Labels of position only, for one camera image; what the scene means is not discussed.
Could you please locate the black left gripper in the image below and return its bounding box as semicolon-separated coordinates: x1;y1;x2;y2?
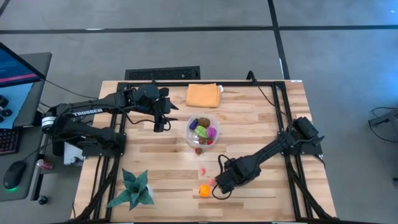
151;86;180;134

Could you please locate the orange toy orange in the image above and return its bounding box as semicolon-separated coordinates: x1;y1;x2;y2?
198;184;212;198

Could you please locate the clear plastic tupperware container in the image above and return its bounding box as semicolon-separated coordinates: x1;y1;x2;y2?
185;114;221;149

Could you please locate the green toy starfruit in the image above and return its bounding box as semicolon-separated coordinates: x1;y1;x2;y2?
194;125;208;139

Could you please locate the folded orange cloth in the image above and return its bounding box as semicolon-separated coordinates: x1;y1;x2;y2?
185;83;224;109

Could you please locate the black floor vent grille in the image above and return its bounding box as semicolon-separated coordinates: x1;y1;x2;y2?
124;65;201;81

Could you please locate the green artificial plant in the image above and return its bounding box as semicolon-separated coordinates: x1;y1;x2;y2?
107;168;155;211

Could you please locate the white box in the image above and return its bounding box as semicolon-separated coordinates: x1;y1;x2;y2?
63;142;84;166

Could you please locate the red soda can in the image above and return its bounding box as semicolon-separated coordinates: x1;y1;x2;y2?
36;159;54;170

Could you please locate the computer monitor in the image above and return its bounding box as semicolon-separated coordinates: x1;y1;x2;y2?
0;42;53;130

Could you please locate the grey desk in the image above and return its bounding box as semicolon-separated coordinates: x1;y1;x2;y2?
0;126;50;202

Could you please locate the black keyboard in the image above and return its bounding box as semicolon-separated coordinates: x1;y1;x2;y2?
0;128;21;156

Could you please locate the black computer mouse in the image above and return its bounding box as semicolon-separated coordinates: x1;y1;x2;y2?
2;160;27;190

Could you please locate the black metal table frame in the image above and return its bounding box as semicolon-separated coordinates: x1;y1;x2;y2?
73;80;340;222

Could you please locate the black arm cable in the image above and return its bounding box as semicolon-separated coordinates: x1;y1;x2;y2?
247;70;295;128

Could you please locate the black floor cable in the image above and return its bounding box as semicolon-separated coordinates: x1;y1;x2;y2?
42;77;99;113

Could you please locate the black stand with cables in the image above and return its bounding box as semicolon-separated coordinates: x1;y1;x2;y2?
368;106;398;144

